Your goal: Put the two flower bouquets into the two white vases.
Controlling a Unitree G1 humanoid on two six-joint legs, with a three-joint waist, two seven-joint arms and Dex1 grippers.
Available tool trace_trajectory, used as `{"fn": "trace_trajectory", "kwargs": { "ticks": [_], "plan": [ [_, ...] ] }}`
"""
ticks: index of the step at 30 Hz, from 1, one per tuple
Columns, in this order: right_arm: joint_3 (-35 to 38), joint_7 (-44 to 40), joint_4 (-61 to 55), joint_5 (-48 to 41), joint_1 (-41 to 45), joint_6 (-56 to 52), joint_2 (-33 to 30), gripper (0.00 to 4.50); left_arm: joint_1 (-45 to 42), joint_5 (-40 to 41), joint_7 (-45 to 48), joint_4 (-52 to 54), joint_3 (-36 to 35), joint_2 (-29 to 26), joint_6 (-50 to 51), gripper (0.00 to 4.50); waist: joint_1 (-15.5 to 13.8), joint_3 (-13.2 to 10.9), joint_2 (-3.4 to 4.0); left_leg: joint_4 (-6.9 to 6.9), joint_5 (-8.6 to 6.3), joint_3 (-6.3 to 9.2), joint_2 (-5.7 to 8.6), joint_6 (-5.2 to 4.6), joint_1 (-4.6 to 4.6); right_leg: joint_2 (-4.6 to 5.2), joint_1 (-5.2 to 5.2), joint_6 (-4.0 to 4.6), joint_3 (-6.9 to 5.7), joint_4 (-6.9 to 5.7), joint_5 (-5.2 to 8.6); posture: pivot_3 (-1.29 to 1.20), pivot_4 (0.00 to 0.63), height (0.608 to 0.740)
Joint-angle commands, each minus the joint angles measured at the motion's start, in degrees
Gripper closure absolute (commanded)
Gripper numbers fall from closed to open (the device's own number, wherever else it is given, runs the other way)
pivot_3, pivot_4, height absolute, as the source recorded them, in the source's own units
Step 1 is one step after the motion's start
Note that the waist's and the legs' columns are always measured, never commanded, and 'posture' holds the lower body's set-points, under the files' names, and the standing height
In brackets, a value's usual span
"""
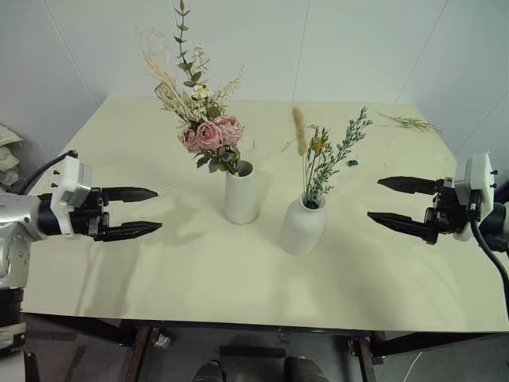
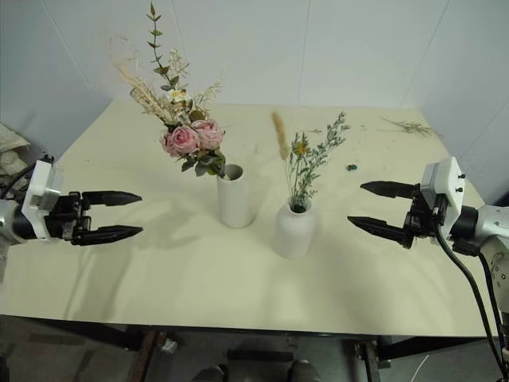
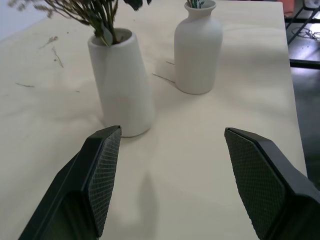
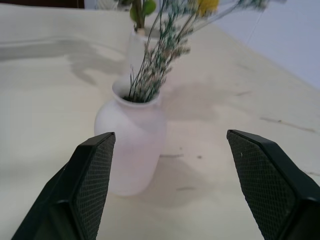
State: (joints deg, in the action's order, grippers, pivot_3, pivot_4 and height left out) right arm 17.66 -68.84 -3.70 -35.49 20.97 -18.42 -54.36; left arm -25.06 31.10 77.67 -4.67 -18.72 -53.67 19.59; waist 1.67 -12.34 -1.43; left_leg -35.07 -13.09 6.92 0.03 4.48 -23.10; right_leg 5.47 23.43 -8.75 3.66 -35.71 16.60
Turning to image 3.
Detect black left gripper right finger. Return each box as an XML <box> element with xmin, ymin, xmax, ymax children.
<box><xmin>224</xmin><ymin>127</ymin><xmax>320</xmax><ymax>240</ymax></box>

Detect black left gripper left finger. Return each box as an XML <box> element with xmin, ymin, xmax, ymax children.
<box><xmin>18</xmin><ymin>125</ymin><xmax>123</xmax><ymax>240</ymax></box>

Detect dried brown flower bouquet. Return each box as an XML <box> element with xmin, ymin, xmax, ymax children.
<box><xmin>6</xmin><ymin>0</ymin><xmax>153</xmax><ymax>47</ymax></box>

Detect tall tapered white vase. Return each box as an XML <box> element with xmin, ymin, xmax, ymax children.
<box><xmin>87</xmin><ymin>27</ymin><xmax>155</xmax><ymax>138</ymax></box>

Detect white bottle-shaped vase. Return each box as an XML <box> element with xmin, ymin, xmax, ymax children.
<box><xmin>173</xmin><ymin>0</ymin><xmax>224</xmax><ymax>95</ymax></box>

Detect black metal frame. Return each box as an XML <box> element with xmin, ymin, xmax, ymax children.
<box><xmin>284</xmin><ymin>0</ymin><xmax>320</xmax><ymax>69</ymax></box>

